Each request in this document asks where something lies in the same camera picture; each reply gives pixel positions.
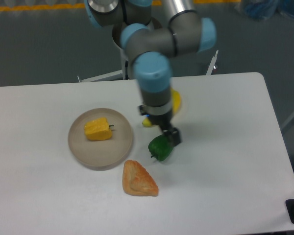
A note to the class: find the golden triangular pastry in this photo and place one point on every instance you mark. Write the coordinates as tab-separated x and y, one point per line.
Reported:
136	181

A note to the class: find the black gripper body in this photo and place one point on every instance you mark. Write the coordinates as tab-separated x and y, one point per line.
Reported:
163	121

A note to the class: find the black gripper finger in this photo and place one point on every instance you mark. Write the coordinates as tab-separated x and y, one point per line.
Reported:
173	136

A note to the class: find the beige round plate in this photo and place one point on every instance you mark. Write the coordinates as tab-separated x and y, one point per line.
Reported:
101	154

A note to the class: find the green bell pepper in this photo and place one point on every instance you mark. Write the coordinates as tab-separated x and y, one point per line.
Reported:
160	148

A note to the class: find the yellow banana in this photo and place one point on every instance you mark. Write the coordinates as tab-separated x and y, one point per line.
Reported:
176	104

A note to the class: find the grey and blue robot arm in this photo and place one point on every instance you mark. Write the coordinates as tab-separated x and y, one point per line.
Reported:
148	50

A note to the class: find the yellow bell pepper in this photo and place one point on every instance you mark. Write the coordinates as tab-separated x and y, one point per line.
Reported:
98	129

